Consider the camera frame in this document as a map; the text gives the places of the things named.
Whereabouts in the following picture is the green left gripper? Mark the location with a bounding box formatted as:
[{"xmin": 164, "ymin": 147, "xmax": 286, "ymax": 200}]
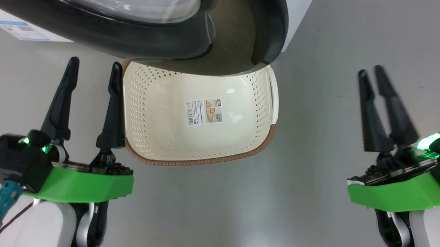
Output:
[{"xmin": 22, "ymin": 53, "xmax": 146, "ymax": 210}]

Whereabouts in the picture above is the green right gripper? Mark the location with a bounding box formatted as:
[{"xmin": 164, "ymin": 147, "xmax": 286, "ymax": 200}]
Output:
[{"xmin": 344, "ymin": 63, "xmax": 440, "ymax": 217}]

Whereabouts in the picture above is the black round washing machine door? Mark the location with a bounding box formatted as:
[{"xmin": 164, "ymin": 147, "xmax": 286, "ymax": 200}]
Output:
[{"xmin": 0, "ymin": 0, "xmax": 291, "ymax": 83}]

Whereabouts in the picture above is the cream perforated laundry basket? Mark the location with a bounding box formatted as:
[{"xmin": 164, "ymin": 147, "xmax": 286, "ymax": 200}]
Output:
[{"xmin": 112, "ymin": 50, "xmax": 283, "ymax": 178}]

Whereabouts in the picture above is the white barcode sticker in basket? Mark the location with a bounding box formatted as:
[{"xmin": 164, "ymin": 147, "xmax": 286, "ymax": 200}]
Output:
[{"xmin": 182, "ymin": 94, "xmax": 225, "ymax": 129}]

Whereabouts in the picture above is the white washing machine body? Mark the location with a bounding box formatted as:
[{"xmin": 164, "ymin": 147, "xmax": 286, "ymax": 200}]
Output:
[{"xmin": 0, "ymin": 0, "xmax": 319, "ymax": 71}]

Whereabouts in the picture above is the blue energy label sticker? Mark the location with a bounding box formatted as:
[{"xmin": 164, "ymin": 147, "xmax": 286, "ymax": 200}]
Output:
[{"xmin": 0, "ymin": 20, "xmax": 51, "ymax": 43}]

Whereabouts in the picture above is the thin brown cable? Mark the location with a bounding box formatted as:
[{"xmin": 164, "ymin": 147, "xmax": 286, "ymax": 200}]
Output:
[{"xmin": 0, "ymin": 198, "xmax": 34, "ymax": 247}]

